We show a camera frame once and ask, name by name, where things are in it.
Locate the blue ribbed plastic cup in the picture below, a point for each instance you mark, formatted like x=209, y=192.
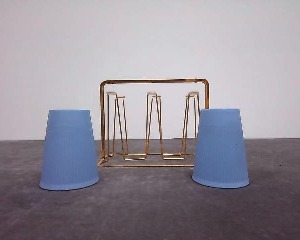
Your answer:
x=69, y=160
x=221, y=159

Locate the gold wire cup rack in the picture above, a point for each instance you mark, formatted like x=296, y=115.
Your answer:
x=150, y=130

